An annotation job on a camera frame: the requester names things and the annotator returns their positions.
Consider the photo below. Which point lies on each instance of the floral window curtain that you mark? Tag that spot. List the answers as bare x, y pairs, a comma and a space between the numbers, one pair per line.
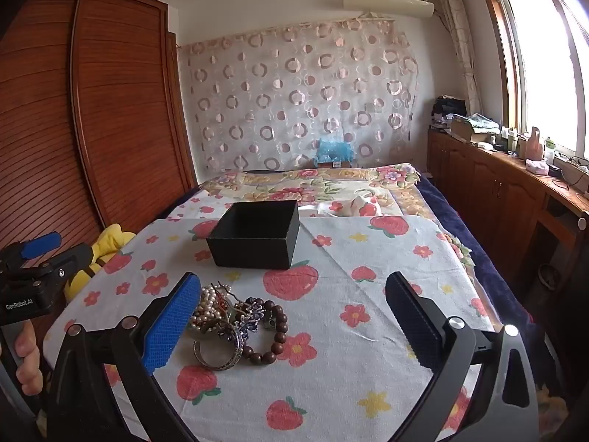
460, 46

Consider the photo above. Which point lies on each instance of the white strawberry bed sheet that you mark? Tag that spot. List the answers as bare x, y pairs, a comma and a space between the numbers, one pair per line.
202, 207

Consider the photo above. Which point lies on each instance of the floral blanket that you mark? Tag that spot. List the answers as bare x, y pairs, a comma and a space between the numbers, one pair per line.
322, 179

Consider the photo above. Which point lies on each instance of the circle pattern wall curtain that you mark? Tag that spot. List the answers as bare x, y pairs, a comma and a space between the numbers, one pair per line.
276, 101

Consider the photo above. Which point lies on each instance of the blue plastic bag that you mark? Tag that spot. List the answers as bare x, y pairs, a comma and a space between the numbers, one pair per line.
333, 149

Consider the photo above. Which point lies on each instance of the yellow plush toy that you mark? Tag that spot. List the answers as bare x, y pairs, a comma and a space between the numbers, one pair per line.
110, 239

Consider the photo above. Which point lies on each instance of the black jewelry box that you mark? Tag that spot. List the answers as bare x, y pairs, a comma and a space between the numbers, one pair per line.
248, 253

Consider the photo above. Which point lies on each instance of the pile of dark clothes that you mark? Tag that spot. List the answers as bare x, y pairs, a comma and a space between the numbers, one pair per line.
446, 106

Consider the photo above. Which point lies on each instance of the pink tissue pack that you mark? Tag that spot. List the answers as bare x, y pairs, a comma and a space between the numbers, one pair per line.
537, 166

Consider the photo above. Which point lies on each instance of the pink carton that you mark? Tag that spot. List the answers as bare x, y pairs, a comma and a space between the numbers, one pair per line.
534, 142

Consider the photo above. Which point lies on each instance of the wooden wardrobe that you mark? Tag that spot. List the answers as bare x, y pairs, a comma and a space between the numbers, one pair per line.
115, 124

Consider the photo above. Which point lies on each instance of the person's left hand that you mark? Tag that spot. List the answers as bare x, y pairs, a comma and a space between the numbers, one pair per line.
27, 359

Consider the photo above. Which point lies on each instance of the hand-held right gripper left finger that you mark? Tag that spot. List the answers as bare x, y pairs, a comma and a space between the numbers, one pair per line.
161, 327

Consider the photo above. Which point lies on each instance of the blue rhinestone brooch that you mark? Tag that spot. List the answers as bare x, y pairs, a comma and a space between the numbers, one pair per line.
253, 320

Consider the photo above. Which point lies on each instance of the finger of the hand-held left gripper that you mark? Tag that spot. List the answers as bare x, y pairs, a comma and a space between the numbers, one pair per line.
41, 245
73, 258

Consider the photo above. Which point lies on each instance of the white power strip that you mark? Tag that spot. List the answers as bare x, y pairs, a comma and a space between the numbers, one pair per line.
575, 175

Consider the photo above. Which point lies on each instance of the strawberry print table cloth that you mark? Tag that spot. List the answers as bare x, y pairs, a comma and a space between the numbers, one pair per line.
345, 377

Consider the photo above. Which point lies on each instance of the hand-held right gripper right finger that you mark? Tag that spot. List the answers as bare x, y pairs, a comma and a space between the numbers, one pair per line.
412, 317

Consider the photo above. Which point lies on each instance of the navy bed cover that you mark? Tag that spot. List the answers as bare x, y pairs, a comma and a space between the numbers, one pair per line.
460, 221

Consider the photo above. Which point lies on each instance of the wooden cabinet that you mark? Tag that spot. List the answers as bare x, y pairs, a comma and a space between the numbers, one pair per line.
483, 179

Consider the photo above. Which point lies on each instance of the cardboard box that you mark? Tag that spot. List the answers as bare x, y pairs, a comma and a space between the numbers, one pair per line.
464, 129

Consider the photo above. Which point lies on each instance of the silver bangle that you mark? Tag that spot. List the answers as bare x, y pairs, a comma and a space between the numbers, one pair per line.
221, 363

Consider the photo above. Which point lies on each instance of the window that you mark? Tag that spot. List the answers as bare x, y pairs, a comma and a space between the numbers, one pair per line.
543, 78

